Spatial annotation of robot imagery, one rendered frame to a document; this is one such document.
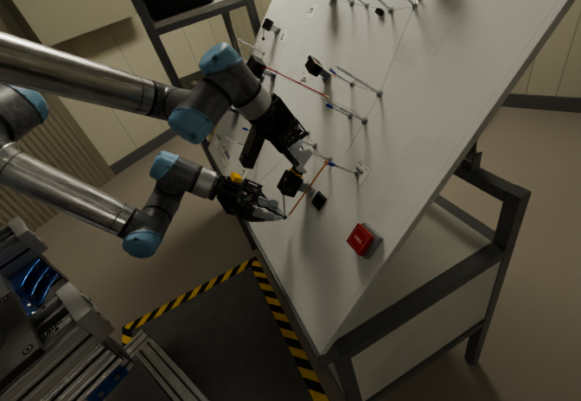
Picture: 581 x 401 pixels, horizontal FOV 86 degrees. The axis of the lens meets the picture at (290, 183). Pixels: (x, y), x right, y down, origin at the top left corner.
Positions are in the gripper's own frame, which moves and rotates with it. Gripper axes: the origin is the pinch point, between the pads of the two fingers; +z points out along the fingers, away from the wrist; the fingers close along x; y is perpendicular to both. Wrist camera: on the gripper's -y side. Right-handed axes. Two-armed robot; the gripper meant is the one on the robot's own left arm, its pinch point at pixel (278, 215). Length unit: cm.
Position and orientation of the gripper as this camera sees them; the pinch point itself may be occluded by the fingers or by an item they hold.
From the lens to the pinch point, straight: 89.4
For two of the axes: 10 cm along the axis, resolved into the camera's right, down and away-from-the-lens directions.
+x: 2.5, -8.7, 4.3
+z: 8.8, 3.9, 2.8
